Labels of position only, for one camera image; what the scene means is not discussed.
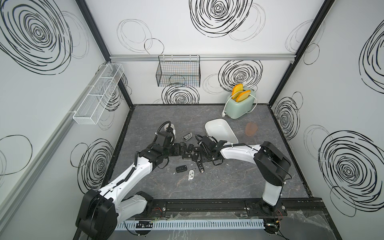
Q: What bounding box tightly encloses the white storage box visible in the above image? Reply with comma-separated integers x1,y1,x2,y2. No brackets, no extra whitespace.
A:
205,119,239,144

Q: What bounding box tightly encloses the black Porsche car key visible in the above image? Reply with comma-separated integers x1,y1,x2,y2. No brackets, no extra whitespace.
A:
196,159,205,173

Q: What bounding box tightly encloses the silver BMW car key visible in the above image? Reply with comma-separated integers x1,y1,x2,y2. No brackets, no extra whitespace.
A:
183,133,193,141

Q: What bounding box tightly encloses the black flip key lone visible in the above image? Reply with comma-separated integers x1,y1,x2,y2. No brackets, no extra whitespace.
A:
176,165,188,173

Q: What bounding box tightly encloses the white car key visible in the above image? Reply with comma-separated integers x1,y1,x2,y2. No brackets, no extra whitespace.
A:
188,170,195,181

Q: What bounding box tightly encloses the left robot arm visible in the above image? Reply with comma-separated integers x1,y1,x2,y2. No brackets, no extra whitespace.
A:
75,128,176,240

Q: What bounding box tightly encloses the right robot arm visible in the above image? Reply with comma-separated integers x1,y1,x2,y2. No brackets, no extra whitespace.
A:
196,135,292,212

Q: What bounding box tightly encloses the black VW key right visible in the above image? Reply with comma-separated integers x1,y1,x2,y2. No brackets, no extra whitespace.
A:
192,152,200,162

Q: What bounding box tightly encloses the black flip key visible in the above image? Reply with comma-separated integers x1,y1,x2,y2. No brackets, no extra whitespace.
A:
180,142,187,154
186,144,194,153

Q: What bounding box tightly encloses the black VW key left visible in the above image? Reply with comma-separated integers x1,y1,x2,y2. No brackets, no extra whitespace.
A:
182,154,193,160

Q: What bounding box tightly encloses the clear jar of grains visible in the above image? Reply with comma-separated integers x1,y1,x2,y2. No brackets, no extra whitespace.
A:
164,124,176,136

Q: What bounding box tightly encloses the mint green toaster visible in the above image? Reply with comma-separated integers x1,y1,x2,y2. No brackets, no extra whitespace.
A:
222,88,258,119

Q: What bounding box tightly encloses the brown translucent lid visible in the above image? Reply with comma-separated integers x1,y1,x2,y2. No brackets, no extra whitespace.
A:
245,122,259,137

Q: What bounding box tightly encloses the front orange toast slice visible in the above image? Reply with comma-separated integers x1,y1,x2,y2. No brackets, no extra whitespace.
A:
235,90,252,103

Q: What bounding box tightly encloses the orange toast slice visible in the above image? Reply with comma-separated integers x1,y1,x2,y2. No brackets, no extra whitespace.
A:
231,84,244,99
235,90,252,103

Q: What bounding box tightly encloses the rear orange toast slice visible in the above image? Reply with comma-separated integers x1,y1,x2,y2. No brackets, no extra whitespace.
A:
231,84,244,99

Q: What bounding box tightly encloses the white toaster cable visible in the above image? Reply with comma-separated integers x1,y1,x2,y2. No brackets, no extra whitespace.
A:
221,93,258,118

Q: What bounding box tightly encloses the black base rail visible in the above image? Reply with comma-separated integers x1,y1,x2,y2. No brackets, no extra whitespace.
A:
134,198,325,219

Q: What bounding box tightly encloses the black wire basket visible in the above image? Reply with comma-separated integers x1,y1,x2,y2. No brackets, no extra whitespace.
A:
156,55,201,88

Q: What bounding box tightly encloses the white mesh wall shelf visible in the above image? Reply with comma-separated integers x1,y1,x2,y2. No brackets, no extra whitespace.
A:
73,63,124,125

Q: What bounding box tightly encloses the white slotted cable duct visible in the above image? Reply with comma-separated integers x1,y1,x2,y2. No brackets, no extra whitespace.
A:
115,219,266,231

